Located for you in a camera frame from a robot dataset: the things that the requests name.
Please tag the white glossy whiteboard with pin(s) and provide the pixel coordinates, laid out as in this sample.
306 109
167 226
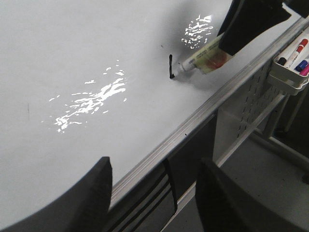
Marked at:
83 79

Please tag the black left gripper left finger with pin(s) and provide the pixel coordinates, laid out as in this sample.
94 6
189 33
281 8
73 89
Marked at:
83 208

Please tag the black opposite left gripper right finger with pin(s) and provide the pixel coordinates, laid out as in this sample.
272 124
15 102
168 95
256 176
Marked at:
247 19

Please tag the white whiteboard marker black tip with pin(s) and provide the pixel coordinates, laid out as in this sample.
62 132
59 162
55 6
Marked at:
207 59

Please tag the white perforated metal panel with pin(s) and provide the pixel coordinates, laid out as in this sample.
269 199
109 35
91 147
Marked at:
243 111

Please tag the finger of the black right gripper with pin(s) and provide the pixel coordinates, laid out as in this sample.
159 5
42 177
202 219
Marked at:
251 200

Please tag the pink marker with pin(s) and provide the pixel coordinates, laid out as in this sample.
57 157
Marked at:
305 71

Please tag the blue capped marker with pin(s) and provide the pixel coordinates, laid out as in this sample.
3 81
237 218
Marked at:
302 65

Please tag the red capped marker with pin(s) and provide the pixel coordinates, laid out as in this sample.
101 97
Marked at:
291 59

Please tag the black capped marker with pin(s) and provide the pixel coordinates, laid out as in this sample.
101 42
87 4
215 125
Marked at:
281 61

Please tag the aluminium whiteboard frame rail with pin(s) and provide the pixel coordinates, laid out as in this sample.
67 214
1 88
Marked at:
199 117

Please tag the white plastic marker tray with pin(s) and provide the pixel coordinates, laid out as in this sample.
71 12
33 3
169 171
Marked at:
287 79

